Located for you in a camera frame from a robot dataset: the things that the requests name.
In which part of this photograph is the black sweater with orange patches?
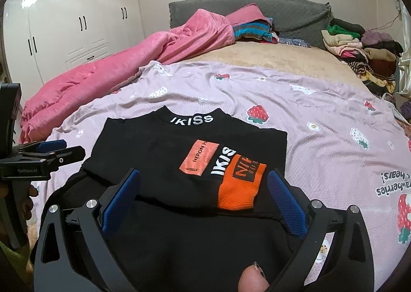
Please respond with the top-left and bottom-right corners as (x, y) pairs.
(47, 107), (300, 291)

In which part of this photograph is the stack of folded clothes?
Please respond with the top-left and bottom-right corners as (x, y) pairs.
(321, 19), (403, 96)

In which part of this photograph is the striped folded clothes pile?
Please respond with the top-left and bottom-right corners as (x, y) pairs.
(233, 18), (279, 44)

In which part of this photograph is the right hand thumb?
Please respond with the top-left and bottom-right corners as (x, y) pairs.
(238, 261), (270, 292)

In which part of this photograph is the pink blanket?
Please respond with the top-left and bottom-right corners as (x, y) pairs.
(20, 3), (272, 144)

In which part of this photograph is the lilac strawberry print bedsheet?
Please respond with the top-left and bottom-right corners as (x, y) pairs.
(50, 61), (410, 288)

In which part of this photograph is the white wardrobe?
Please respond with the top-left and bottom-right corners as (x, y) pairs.
(3, 0), (144, 103)

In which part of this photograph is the beige plush bed cover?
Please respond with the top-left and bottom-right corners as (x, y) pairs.
(188, 41), (368, 92)

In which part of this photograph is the grey headboard cover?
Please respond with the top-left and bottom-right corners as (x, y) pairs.
(169, 0), (332, 50)

